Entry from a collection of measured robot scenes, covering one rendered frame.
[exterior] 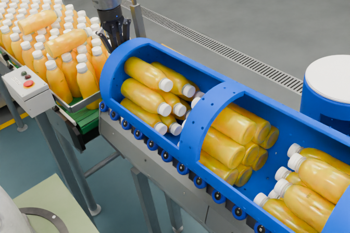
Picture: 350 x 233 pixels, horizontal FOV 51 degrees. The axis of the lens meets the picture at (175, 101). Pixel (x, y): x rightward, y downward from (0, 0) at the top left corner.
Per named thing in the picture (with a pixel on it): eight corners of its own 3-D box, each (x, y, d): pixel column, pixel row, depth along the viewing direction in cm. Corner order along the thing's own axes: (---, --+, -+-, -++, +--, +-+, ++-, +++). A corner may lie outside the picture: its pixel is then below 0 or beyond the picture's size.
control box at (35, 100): (32, 118, 134) (21, 96, 128) (11, 96, 147) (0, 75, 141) (56, 105, 139) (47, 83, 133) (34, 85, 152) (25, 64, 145)
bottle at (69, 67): (87, 87, 164) (76, 52, 152) (86, 96, 158) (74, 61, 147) (72, 89, 163) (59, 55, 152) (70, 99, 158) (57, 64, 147)
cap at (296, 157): (305, 157, 86) (299, 153, 88) (300, 155, 83) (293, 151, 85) (297, 171, 87) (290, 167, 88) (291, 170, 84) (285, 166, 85)
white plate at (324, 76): (288, 70, 132) (288, 74, 133) (349, 113, 112) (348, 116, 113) (347, 46, 140) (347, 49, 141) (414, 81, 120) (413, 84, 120)
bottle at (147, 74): (125, 78, 127) (158, 98, 116) (121, 60, 123) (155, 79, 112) (140, 69, 131) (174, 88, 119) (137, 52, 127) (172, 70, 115)
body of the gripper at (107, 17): (112, -3, 120) (119, 23, 125) (90, 7, 116) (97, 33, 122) (126, 3, 115) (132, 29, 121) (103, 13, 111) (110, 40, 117)
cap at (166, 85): (160, 92, 116) (164, 94, 115) (159, 81, 114) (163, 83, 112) (170, 86, 118) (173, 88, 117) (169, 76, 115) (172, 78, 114)
